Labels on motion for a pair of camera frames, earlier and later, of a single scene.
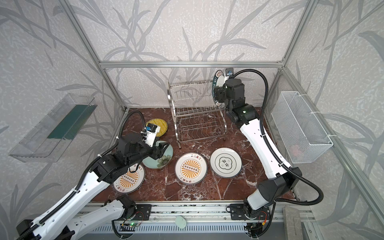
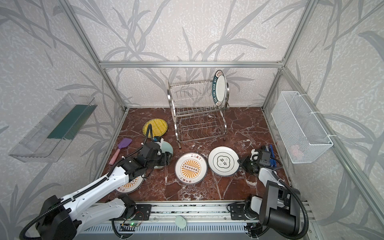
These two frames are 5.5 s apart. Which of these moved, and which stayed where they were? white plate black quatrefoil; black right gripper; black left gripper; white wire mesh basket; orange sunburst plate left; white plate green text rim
Moved: black right gripper; black left gripper
Stayed: white plate black quatrefoil; white plate green text rim; white wire mesh basket; orange sunburst plate left
